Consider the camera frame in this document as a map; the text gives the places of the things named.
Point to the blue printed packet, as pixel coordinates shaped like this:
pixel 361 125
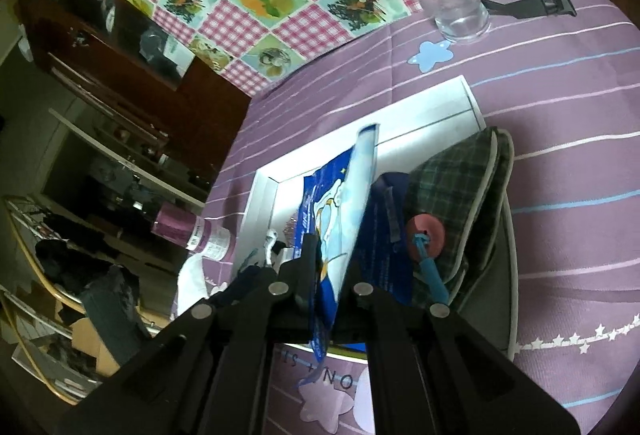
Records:
pixel 335 215

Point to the brown cardboard box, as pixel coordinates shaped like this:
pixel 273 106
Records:
pixel 95 345

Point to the white cardboard box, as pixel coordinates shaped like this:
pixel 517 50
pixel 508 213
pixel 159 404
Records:
pixel 445 115

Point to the white crumpled tissue paper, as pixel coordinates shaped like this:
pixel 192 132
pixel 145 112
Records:
pixel 195 280

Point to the green plaid pouch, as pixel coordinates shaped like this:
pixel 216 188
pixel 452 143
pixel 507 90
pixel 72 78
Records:
pixel 450 185

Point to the purple bottle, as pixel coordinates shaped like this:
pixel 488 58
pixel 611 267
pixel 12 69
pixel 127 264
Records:
pixel 195 235

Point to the brown wooden cabinet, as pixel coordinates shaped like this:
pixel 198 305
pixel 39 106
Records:
pixel 210 115

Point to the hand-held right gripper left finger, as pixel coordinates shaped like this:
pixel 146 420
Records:
pixel 250 340

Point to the white plush toy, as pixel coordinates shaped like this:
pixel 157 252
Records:
pixel 272 247

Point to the purple striped sheet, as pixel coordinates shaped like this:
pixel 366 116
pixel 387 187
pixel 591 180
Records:
pixel 575 165

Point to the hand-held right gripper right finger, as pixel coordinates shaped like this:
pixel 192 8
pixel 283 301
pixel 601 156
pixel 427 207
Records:
pixel 400 345

